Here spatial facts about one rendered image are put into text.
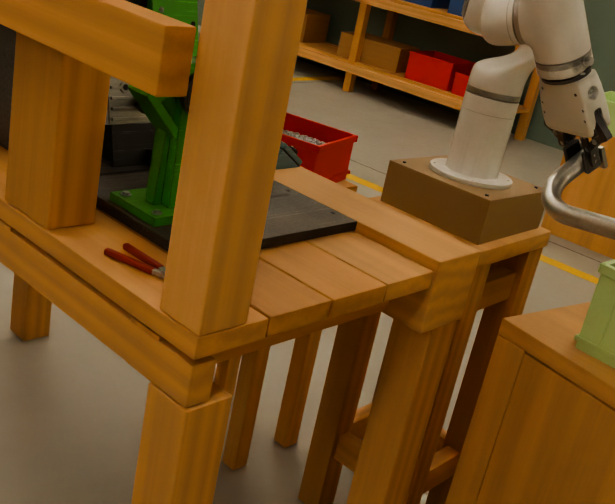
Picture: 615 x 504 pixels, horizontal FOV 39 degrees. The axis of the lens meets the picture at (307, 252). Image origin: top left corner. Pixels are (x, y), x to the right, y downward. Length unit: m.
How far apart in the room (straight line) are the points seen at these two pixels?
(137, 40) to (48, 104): 0.32
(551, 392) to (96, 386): 1.49
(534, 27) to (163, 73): 0.56
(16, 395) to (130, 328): 1.36
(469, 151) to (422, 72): 5.34
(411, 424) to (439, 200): 0.48
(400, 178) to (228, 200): 0.90
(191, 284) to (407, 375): 0.68
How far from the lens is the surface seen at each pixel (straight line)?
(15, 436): 2.49
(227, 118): 1.09
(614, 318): 1.64
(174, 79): 1.13
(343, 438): 2.23
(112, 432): 2.52
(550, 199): 1.40
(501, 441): 1.78
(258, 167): 1.14
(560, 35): 1.35
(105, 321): 1.37
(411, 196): 1.96
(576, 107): 1.41
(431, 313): 1.64
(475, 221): 1.87
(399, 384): 1.76
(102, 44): 1.21
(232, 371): 2.68
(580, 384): 1.63
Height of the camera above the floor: 1.45
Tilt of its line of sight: 22 degrees down
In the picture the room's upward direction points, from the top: 12 degrees clockwise
